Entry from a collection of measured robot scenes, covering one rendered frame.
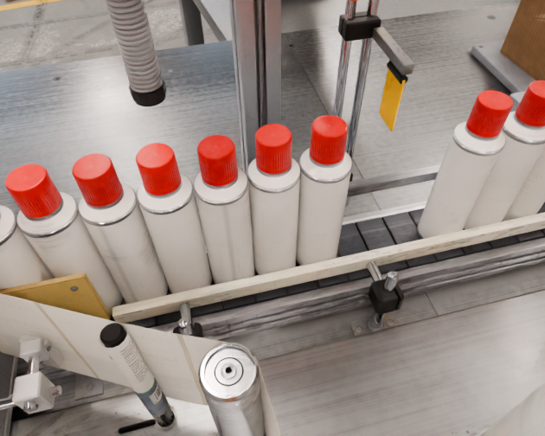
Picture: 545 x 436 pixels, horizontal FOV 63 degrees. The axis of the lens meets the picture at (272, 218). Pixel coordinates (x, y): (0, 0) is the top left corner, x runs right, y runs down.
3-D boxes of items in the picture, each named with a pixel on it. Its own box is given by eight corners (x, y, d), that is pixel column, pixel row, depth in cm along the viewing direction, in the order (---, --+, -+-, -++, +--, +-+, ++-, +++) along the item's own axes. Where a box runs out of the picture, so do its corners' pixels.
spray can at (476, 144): (428, 252, 56) (485, 119, 41) (410, 221, 59) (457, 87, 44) (465, 244, 57) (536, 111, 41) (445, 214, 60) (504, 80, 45)
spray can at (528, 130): (468, 241, 57) (540, 108, 42) (448, 212, 60) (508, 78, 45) (504, 234, 58) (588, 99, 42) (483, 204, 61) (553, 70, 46)
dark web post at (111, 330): (157, 430, 43) (97, 347, 29) (156, 412, 44) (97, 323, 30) (176, 425, 43) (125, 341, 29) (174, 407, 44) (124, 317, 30)
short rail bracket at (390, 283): (368, 340, 54) (386, 288, 45) (358, 318, 56) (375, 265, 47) (392, 334, 54) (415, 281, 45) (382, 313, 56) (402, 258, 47)
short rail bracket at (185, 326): (188, 385, 51) (169, 339, 42) (182, 336, 55) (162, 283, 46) (216, 378, 51) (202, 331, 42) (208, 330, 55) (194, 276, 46)
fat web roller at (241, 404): (226, 480, 40) (196, 417, 26) (217, 428, 43) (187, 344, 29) (275, 466, 41) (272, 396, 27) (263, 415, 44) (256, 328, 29)
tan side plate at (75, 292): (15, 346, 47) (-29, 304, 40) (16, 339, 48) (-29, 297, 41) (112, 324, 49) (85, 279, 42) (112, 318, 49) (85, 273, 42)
